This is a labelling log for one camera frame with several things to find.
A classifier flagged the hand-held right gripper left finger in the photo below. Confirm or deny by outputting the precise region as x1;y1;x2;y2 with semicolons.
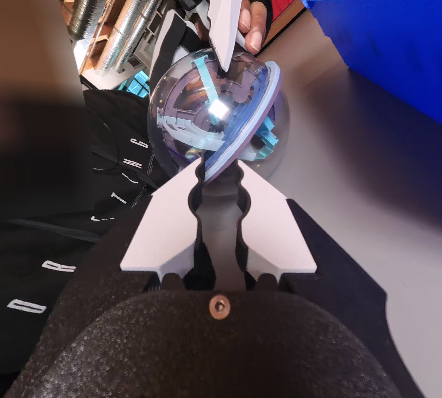
121;161;206;283

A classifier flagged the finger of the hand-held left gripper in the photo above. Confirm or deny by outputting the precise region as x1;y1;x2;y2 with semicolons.
149;10;199;89
203;0;244;73

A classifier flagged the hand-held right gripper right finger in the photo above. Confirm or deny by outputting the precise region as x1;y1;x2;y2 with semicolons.
237;162;317;283

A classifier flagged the clear plastic maze ball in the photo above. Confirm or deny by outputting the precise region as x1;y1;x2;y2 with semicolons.
147;48;284;185

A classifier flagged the person's left hand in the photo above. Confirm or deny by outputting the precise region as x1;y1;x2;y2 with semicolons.
237;0;268;53

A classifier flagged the black printed hoodie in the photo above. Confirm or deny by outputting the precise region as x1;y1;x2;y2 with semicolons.
0;88;181;378

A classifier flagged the blue plastic bin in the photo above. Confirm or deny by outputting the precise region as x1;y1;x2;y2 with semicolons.
302;0;442;124

